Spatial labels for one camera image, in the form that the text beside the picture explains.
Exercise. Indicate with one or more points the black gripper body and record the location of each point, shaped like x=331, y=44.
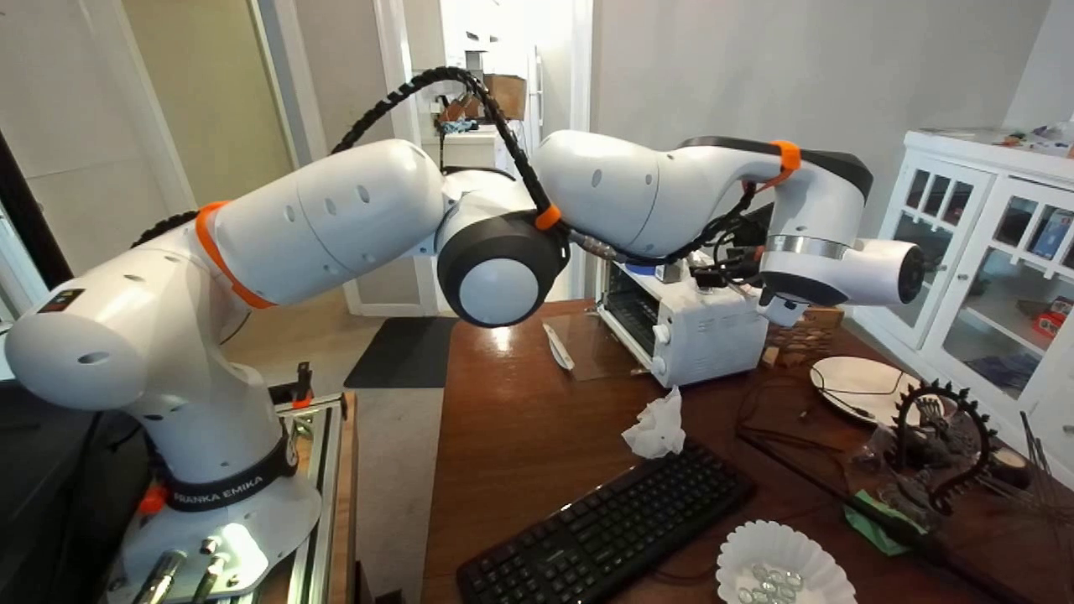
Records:
x=733, y=271

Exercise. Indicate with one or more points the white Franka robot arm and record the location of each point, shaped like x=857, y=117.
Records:
x=322, y=220

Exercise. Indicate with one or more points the white toaster oven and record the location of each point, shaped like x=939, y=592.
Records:
x=705, y=338

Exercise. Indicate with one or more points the blue flat item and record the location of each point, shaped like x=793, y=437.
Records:
x=642, y=271

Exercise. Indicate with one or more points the white plate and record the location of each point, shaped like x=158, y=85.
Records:
x=857, y=389

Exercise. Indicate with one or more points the crumpled white tissue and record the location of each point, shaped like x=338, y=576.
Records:
x=660, y=431

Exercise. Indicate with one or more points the black gear-shaped ornament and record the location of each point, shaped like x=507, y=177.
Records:
x=943, y=394

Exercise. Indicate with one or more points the white glass-door cabinet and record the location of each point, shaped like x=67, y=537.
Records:
x=976, y=161

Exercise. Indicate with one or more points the white kitchen counter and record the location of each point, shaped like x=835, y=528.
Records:
x=471, y=147

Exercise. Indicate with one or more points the black computer keyboard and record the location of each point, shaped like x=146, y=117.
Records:
x=604, y=532

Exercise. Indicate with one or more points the green flat item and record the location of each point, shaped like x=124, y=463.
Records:
x=883, y=524

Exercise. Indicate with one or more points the white fluted coffee filter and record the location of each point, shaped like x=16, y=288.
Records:
x=783, y=566

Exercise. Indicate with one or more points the small round brown item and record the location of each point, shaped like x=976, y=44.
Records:
x=1013, y=463

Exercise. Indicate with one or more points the black floor mat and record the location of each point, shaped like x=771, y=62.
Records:
x=404, y=354

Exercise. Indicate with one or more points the black orange clamp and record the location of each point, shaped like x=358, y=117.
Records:
x=303, y=389

